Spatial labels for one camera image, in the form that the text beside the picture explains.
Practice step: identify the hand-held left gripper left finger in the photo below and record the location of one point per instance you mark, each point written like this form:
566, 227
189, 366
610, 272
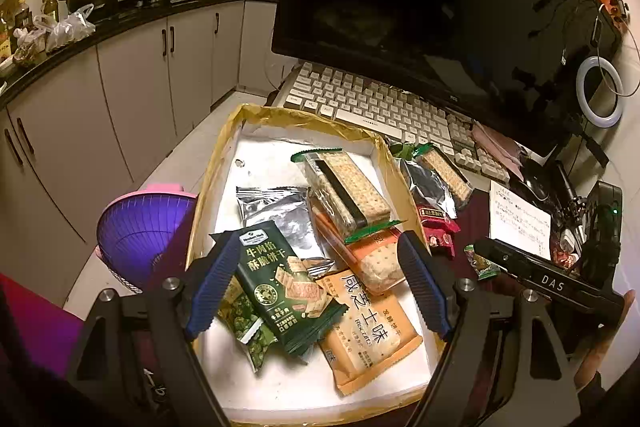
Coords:
215, 287

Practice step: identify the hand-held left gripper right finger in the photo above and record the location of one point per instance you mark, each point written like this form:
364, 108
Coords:
420, 277

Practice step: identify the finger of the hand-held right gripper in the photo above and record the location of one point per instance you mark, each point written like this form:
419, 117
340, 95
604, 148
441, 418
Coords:
495, 254

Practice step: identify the small green snack packet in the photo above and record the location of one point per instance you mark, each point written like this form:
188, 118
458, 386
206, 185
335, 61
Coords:
480, 263

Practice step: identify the orange clear cracker packet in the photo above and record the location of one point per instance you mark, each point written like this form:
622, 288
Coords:
372, 262

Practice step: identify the green pea snack packet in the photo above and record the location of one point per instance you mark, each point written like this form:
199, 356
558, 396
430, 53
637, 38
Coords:
250, 337

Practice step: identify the dark green biscuit packet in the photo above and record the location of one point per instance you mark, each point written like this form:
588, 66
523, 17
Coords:
280, 277

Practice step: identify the large orange biscuit packet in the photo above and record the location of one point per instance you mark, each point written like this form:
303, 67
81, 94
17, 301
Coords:
370, 332

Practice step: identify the silver foil packet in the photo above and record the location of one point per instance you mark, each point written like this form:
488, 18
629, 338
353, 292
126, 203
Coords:
280, 212
425, 187

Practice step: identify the clear sandwich cracker packet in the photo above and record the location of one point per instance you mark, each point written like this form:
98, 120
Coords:
350, 192

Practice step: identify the white foam box yellow tape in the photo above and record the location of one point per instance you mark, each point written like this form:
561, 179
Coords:
270, 147

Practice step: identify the person's right hand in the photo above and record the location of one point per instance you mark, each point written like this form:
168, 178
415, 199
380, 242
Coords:
595, 357

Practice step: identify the white notepad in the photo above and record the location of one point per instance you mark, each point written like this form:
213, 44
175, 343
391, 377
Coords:
520, 217

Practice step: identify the red snack packet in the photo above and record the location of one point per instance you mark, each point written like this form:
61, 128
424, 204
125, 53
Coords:
436, 227

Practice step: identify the purple mesh basket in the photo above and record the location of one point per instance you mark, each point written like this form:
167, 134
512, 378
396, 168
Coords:
140, 232

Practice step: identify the clear cracker packet green ends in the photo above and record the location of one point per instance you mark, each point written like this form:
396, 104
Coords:
445, 172

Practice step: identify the pink cloth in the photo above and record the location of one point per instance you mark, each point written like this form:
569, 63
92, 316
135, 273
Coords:
495, 142

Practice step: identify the white keyboard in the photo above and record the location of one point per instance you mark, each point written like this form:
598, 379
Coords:
375, 107

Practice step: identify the magenta cloth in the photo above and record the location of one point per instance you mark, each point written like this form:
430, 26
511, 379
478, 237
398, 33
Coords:
30, 322

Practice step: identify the white kitchen cabinets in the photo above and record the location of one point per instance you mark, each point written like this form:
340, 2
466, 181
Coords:
130, 82

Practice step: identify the black computer monitor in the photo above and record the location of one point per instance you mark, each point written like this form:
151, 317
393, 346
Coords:
425, 7

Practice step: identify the clear plastic bag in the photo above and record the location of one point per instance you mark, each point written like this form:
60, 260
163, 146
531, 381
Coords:
67, 29

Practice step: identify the oil bottle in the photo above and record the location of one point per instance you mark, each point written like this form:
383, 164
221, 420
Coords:
49, 4

